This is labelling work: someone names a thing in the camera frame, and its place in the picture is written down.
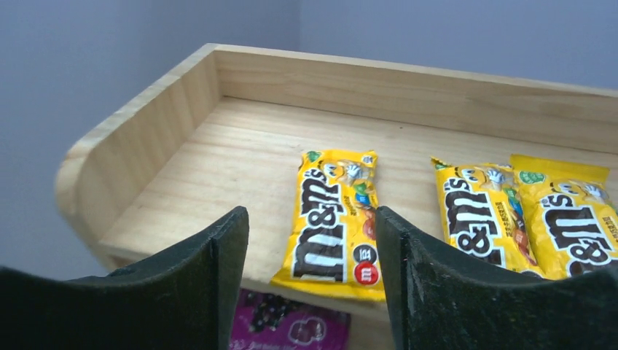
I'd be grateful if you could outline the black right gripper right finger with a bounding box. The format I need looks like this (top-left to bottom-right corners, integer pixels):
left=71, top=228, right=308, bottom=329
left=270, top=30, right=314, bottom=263
left=375, top=206, right=617, bottom=349

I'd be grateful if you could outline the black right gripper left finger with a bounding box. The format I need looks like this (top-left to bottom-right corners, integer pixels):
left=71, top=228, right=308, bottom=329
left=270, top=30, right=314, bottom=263
left=1, top=206, right=249, bottom=349

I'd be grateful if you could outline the yellow M&M bag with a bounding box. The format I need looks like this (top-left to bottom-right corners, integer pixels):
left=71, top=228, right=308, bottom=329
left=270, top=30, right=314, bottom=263
left=510, top=155, right=617, bottom=280
left=431, top=157, right=545, bottom=279

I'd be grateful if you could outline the yellow M&M bag face down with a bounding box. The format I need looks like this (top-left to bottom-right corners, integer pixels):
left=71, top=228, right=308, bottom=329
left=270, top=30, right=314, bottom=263
left=270, top=149, right=386, bottom=302

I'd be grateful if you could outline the wooden shelf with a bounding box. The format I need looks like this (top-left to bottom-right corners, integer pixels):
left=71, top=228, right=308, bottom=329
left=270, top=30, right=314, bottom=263
left=55, top=44, right=617, bottom=349

